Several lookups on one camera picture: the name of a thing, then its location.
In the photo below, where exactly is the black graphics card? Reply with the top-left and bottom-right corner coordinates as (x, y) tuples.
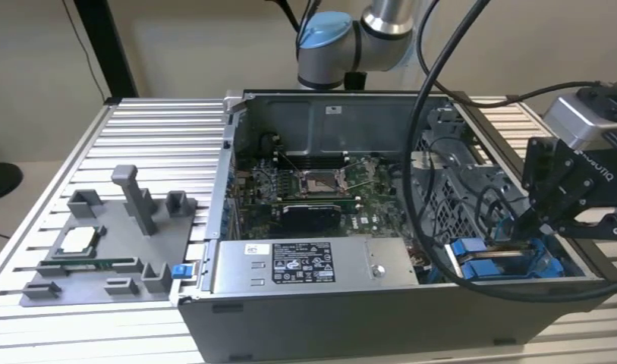
(279, 203), (343, 231)

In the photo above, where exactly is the grey metal disk bay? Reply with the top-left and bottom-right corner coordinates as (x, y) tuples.
(406, 108), (537, 246)

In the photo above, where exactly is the black round stand base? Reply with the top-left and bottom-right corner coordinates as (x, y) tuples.
(0, 162), (24, 203)

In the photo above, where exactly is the grey parts rack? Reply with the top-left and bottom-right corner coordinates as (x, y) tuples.
(19, 165), (200, 308)

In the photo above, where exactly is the silver power supply unit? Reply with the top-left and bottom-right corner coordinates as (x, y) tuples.
(208, 237), (420, 296)

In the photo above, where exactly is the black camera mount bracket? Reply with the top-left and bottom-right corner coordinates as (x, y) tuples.
(574, 80), (617, 132)

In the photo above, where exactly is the thick black disk wire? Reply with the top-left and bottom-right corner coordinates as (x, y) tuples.
(478, 184), (535, 243)

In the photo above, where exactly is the green RAM stick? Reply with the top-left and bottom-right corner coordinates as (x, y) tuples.
(39, 257), (140, 271)

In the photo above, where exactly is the green motherboard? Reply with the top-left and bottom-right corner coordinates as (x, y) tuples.
(234, 151), (415, 242)

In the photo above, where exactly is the blue disk carrier with disk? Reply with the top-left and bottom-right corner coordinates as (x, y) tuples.
(449, 234), (566, 282)

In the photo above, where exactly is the CPU socket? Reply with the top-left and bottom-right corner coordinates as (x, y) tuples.
(295, 168), (350, 194)

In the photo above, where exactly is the black upright frame post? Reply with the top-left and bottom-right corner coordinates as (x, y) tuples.
(73, 0), (140, 99)

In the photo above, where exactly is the silver CPU chip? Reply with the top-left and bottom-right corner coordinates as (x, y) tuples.
(53, 227), (104, 255)

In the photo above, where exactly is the long thick black cable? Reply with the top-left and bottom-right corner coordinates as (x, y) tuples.
(399, 0), (617, 303)

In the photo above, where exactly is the black RAM slot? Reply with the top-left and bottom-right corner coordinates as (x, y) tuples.
(275, 158), (352, 168)
(275, 151), (352, 160)

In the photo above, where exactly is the dark grey PC case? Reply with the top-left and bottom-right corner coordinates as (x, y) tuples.
(178, 89), (617, 363)

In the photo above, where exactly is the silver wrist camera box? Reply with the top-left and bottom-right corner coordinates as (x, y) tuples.
(542, 93), (615, 149)

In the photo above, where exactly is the thick black camera cable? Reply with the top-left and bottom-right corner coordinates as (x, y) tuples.
(414, 0), (602, 105)

